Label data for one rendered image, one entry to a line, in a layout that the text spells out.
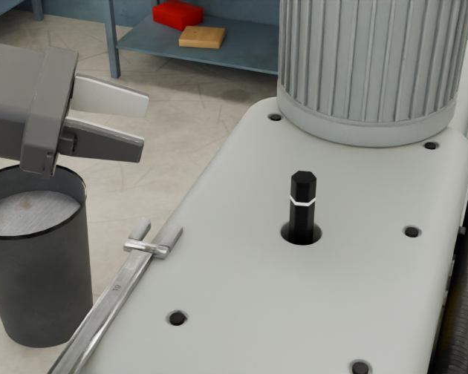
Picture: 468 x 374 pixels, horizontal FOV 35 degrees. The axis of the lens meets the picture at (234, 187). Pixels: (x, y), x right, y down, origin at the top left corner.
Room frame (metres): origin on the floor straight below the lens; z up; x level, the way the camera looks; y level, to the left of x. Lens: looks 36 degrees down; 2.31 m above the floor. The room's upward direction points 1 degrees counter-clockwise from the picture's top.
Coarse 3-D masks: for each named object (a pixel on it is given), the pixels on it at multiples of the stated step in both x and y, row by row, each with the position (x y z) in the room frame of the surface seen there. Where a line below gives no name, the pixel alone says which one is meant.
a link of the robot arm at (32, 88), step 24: (0, 48) 0.53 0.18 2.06; (24, 48) 0.54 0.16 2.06; (48, 48) 0.54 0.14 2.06; (0, 72) 0.50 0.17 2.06; (24, 72) 0.51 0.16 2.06; (48, 72) 0.51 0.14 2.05; (72, 72) 0.52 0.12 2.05; (0, 96) 0.47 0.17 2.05; (24, 96) 0.48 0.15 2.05; (48, 96) 0.48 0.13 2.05; (0, 120) 0.46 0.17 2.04; (24, 120) 0.46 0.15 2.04; (48, 120) 0.46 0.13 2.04; (0, 144) 0.46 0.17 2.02; (24, 144) 0.44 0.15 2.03; (48, 144) 0.45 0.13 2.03; (24, 168) 0.45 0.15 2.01; (48, 168) 0.44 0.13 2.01
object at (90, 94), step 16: (80, 80) 0.53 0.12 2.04; (96, 80) 0.53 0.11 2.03; (80, 96) 0.53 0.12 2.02; (96, 96) 0.53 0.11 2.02; (112, 96) 0.53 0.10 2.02; (128, 96) 0.53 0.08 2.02; (144, 96) 0.53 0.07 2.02; (96, 112) 0.53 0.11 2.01; (112, 112) 0.53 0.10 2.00; (128, 112) 0.53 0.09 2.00; (144, 112) 0.53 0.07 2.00
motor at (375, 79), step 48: (288, 0) 0.72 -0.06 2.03; (336, 0) 0.67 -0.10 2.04; (384, 0) 0.66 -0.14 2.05; (432, 0) 0.66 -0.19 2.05; (288, 48) 0.72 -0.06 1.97; (336, 48) 0.67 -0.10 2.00; (384, 48) 0.66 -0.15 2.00; (432, 48) 0.67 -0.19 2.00; (288, 96) 0.72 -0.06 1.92; (336, 96) 0.67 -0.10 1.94; (384, 96) 0.65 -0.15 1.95; (432, 96) 0.67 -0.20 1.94; (384, 144) 0.65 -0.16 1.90
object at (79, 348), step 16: (144, 224) 0.52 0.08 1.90; (128, 240) 0.50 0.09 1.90; (176, 240) 0.51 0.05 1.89; (128, 256) 0.48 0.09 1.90; (144, 256) 0.48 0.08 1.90; (160, 256) 0.48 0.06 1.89; (128, 272) 0.46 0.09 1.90; (112, 288) 0.44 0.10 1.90; (128, 288) 0.44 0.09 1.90; (96, 304) 0.42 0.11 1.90; (112, 304) 0.42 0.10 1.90; (96, 320) 0.41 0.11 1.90; (112, 320) 0.41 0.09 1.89; (80, 336) 0.39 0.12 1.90; (96, 336) 0.39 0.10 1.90; (64, 352) 0.37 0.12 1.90; (80, 352) 0.37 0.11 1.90; (64, 368) 0.36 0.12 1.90; (80, 368) 0.36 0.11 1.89
